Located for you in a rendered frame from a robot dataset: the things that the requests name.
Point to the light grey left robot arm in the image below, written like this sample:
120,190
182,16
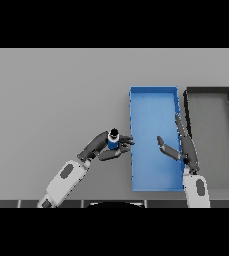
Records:
63,182

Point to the dark grey bin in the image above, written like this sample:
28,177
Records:
216,136

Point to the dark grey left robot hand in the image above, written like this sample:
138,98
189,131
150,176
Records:
94,146

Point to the blue pipe with dark end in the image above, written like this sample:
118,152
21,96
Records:
113,139

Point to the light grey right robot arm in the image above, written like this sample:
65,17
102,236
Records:
196,188

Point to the blue bin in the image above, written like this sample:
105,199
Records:
154,140

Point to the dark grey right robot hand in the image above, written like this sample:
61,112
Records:
188,150

